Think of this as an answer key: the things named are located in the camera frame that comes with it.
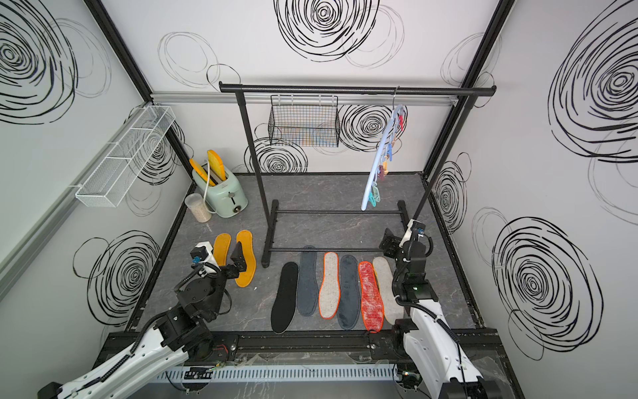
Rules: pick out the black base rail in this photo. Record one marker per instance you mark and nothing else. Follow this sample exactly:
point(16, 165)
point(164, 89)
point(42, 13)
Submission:
point(383, 345)

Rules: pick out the white mesh wall shelf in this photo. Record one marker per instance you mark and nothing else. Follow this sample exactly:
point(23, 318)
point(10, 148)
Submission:
point(140, 153)

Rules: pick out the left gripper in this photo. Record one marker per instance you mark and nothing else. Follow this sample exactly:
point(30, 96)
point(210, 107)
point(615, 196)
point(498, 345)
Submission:
point(238, 264)

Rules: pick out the white slotted cable duct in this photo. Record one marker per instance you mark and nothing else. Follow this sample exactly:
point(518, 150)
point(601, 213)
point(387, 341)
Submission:
point(377, 372)

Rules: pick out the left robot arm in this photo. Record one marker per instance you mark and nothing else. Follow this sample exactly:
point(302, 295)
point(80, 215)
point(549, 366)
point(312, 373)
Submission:
point(168, 339)

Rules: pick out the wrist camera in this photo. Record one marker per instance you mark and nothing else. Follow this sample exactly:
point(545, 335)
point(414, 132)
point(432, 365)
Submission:
point(203, 257)
point(414, 231)

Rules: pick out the clear plastic cup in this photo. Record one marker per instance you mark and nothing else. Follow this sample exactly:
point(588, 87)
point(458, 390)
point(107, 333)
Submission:
point(197, 206)

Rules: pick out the black garment rack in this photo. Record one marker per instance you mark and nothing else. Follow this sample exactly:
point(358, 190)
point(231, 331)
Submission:
point(240, 90)

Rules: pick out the mint green toaster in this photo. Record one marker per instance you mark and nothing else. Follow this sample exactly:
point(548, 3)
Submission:
point(227, 198)

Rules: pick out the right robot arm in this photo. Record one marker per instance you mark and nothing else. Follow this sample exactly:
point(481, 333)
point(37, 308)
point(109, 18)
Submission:
point(425, 335)

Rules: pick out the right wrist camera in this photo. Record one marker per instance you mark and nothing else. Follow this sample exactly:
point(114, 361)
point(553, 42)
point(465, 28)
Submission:
point(414, 231)

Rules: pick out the light blue clip hanger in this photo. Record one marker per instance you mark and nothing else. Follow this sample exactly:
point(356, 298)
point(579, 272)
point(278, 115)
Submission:
point(379, 168)

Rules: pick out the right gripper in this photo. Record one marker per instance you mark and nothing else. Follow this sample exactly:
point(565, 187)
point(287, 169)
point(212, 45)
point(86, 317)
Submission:
point(392, 241)

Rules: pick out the yellow felt insole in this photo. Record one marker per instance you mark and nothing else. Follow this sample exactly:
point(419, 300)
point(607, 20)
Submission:
point(244, 255)

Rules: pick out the white orange-edged insole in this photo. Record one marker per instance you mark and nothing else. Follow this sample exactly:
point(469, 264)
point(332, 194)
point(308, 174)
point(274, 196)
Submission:
point(330, 292)

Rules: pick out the black foam insole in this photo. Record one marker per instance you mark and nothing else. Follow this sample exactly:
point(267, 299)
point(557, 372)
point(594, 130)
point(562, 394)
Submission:
point(284, 306)

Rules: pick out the black wire basket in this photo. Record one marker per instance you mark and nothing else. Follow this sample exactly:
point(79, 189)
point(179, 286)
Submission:
point(306, 121)

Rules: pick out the red orange-edged insole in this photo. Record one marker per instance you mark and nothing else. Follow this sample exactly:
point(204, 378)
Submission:
point(371, 303)

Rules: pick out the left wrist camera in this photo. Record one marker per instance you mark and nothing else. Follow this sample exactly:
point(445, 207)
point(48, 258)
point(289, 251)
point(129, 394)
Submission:
point(203, 257)

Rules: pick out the orange-yellow insole in toaster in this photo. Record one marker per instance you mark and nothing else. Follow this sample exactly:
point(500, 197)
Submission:
point(202, 173)

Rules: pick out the dark grey felt insole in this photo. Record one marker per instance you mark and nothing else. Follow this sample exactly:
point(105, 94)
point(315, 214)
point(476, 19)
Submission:
point(307, 287)

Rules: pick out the yellow insole in toaster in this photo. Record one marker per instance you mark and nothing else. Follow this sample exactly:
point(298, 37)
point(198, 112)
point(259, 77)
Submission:
point(216, 165)

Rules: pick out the mint clothespin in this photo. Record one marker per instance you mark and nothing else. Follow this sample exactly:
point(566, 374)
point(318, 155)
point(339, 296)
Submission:
point(374, 196)

